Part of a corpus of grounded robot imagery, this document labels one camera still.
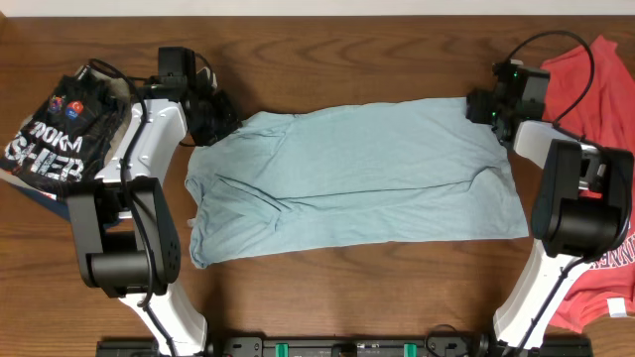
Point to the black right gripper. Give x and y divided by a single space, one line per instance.
480 100

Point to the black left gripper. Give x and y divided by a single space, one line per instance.
232 122

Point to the light blue t-shirt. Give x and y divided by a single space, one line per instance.
413 171

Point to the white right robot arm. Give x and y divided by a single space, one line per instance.
582 211

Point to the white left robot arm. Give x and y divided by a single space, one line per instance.
125 238

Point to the beige folded garment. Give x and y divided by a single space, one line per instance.
116 89

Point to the black printed folded shirt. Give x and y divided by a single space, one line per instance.
59 139

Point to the navy folded garment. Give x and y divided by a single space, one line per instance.
58 208

